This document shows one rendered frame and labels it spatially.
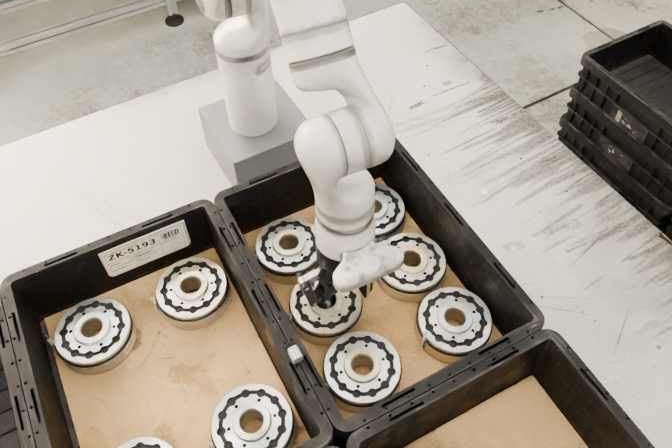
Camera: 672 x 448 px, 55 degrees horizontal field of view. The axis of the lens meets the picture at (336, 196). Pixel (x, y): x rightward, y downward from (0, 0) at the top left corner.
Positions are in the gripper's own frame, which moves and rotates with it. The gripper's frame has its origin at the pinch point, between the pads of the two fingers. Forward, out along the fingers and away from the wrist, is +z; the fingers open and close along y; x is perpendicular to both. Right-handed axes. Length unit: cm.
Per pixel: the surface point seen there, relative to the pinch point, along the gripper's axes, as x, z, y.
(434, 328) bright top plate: 10.5, -0.7, -8.1
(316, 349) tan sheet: 4.4, 2.5, 6.8
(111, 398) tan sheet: -1.7, 2.5, 33.9
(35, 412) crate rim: 1.3, -7.5, 40.7
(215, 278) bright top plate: -10.8, -0.7, 15.5
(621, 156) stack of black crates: -27, 44, -95
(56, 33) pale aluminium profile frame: -194, 72, 25
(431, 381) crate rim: 18.9, -7.5, -1.5
